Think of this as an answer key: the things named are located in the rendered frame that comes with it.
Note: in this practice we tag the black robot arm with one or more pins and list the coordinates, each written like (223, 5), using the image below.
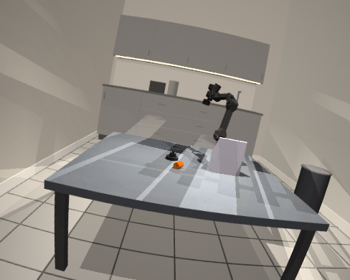
(231, 105)

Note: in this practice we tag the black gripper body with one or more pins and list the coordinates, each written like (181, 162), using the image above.
(206, 102)

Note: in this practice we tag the orange tapered knob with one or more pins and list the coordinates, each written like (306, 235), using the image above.
(178, 165)

